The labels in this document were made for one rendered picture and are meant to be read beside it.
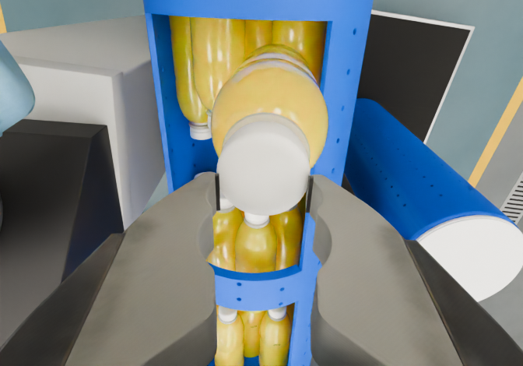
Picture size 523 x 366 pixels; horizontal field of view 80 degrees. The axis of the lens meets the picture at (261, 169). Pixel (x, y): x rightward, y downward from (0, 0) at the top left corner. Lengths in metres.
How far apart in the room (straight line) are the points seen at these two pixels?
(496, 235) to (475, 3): 1.21
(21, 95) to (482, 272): 0.88
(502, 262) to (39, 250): 0.87
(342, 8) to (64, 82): 0.35
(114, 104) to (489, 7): 1.66
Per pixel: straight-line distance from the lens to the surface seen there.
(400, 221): 0.82
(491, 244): 0.86
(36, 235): 0.44
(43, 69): 0.50
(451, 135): 1.96
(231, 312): 0.72
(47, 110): 0.51
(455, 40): 1.63
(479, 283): 0.93
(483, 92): 1.95
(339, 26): 0.36
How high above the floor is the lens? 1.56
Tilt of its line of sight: 62 degrees down
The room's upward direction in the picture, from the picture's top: 180 degrees clockwise
